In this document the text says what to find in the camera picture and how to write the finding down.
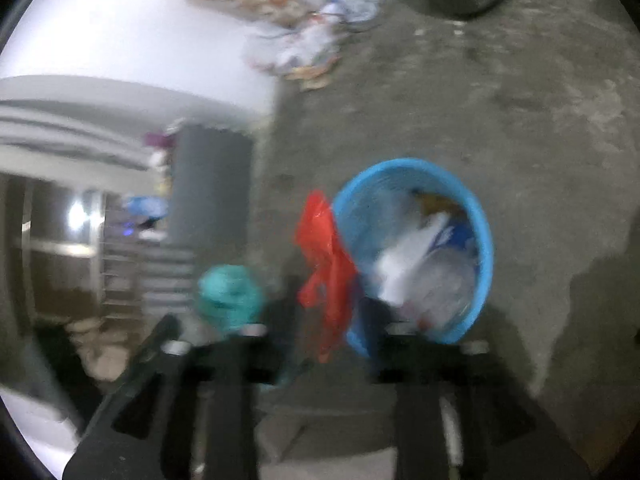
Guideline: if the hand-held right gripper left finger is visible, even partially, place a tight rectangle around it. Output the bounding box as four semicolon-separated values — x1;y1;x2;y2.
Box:
62;280;311;480

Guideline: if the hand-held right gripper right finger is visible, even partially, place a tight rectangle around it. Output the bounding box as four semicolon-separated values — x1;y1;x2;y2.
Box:
357;295;593;480

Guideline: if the green plastic bag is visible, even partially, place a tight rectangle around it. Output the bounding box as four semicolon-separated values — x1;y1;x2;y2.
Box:
196;264;265;336

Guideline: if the white plastic bag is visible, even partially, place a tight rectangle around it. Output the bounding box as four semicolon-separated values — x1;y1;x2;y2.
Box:
375;212;451;306

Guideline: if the clear plastic bottle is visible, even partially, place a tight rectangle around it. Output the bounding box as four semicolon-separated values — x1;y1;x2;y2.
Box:
425;260;481;331

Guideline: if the red plastic bag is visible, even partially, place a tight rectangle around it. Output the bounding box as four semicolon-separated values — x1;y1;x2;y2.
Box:
294;190;358;365

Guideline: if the blue plastic wastebasket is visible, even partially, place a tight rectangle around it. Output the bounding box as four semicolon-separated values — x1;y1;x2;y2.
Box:
331;158;495;358

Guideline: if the metal balcony railing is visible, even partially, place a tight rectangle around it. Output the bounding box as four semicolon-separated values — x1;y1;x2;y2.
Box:
15;175;196;321

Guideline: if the grey cabinet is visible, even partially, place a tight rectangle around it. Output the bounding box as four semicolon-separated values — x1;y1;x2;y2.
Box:
167;125;256;261

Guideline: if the blue detergent bottle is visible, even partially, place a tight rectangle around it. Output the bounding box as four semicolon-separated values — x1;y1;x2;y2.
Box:
125;195;168;221

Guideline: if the pile of small packets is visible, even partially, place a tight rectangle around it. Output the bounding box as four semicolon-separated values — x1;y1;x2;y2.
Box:
147;147;176;201

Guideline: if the pile of printed packaging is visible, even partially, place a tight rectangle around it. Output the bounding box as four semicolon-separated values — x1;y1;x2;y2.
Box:
245;20;343;91

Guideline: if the grey curtain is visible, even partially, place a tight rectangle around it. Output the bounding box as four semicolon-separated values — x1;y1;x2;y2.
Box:
0;75;261;171

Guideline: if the translucent plastic bag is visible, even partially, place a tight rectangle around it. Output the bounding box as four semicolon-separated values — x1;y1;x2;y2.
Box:
320;0;381;23

